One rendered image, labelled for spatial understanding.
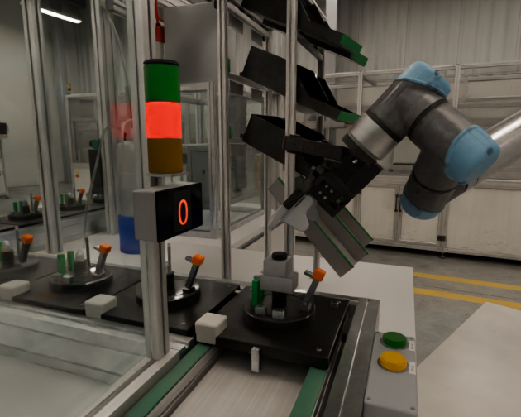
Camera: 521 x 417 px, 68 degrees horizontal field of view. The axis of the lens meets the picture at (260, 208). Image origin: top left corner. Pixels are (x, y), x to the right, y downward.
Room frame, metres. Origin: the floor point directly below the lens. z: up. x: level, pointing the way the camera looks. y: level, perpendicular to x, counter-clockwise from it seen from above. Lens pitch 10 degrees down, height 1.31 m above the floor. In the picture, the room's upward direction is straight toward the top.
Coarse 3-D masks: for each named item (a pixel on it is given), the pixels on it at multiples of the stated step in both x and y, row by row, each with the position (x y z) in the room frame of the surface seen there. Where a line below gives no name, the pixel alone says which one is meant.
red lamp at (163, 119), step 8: (152, 104) 0.55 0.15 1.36; (160, 104) 0.55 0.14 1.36; (168, 104) 0.55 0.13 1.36; (176, 104) 0.56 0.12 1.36; (152, 112) 0.55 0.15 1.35; (160, 112) 0.55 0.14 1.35; (168, 112) 0.55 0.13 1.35; (176, 112) 0.56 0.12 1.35; (152, 120) 0.55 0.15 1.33; (160, 120) 0.55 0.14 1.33; (168, 120) 0.55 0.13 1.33; (176, 120) 0.56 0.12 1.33; (152, 128) 0.55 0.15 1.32; (160, 128) 0.55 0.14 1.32; (168, 128) 0.55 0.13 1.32; (176, 128) 0.56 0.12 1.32; (152, 136) 0.55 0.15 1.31; (160, 136) 0.55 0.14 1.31; (168, 136) 0.55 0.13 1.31; (176, 136) 0.56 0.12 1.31
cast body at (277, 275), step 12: (276, 252) 0.71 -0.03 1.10; (264, 264) 0.70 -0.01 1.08; (276, 264) 0.69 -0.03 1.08; (288, 264) 0.70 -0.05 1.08; (264, 276) 0.70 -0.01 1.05; (276, 276) 0.69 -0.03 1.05; (288, 276) 0.69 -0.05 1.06; (264, 288) 0.70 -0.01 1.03; (276, 288) 0.69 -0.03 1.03; (288, 288) 0.68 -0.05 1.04
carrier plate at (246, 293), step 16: (240, 304) 0.76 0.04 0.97; (320, 304) 0.76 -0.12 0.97; (240, 320) 0.69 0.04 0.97; (320, 320) 0.69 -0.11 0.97; (336, 320) 0.69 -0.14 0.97; (224, 336) 0.63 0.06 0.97; (240, 336) 0.63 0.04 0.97; (256, 336) 0.63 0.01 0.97; (272, 336) 0.63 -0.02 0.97; (288, 336) 0.63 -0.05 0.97; (304, 336) 0.63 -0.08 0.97; (320, 336) 0.63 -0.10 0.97; (336, 336) 0.63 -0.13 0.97; (272, 352) 0.59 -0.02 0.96; (288, 352) 0.58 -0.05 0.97; (304, 352) 0.57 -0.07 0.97; (320, 352) 0.57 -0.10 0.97
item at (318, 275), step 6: (306, 270) 0.70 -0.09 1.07; (318, 270) 0.68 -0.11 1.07; (312, 276) 0.68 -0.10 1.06; (318, 276) 0.68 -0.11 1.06; (312, 282) 0.68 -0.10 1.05; (318, 282) 0.68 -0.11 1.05; (312, 288) 0.68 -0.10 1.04; (306, 294) 0.69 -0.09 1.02; (312, 294) 0.68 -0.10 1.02; (306, 300) 0.69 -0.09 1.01
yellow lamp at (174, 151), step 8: (152, 144) 0.55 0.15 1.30; (160, 144) 0.55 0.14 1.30; (168, 144) 0.55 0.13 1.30; (176, 144) 0.56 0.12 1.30; (152, 152) 0.55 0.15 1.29; (160, 152) 0.55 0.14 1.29; (168, 152) 0.55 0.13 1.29; (176, 152) 0.56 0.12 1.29; (152, 160) 0.55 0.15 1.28; (160, 160) 0.55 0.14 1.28; (168, 160) 0.55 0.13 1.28; (176, 160) 0.56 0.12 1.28; (152, 168) 0.55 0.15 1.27; (160, 168) 0.55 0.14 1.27; (168, 168) 0.55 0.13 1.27; (176, 168) 0.56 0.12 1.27
